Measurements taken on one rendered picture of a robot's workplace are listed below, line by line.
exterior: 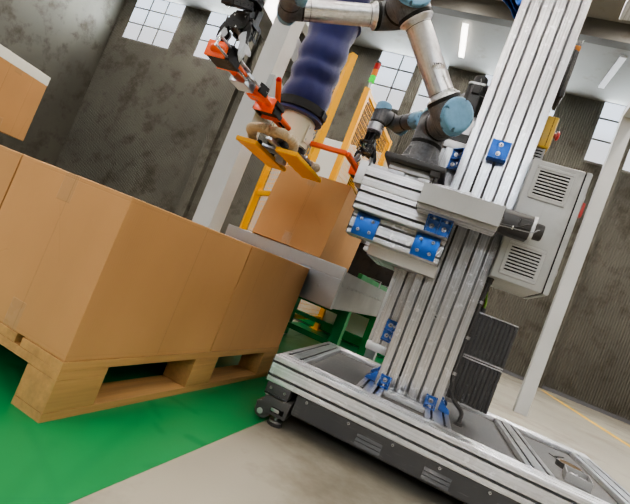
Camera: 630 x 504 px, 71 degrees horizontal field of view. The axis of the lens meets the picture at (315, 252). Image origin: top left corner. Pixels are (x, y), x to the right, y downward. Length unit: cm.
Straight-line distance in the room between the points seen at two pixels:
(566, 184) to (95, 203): 153
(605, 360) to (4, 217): 1137
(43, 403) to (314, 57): 156
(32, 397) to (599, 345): 1123
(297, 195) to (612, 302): 1011
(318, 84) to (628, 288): 1056
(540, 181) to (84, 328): 154
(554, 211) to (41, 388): 166
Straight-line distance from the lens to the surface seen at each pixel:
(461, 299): 177
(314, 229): 221
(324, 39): 205
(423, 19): 168
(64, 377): 119
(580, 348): 1162
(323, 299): 213
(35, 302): 124
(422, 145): 170
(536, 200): 181
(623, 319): 1188
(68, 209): 122
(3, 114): 300
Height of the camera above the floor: 54
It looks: 2 degrees up
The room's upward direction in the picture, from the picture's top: 22 degrees clockwise
